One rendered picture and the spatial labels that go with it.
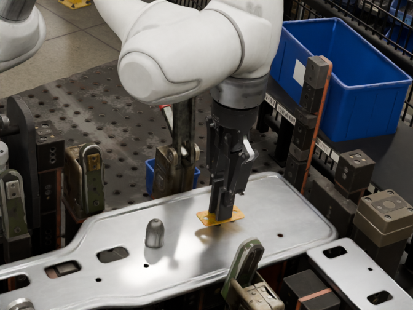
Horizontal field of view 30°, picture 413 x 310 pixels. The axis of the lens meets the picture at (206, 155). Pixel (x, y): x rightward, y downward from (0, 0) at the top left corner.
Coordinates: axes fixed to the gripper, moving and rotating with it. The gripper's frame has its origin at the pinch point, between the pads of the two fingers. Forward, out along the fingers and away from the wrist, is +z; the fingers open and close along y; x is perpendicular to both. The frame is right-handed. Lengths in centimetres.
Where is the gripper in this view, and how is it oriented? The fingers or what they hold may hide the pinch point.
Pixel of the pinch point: (222, 198)
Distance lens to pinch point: 134.1
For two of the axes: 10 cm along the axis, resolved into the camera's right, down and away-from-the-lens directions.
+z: -1.0, 8.2, 5.6
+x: 8.6, -2.1, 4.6
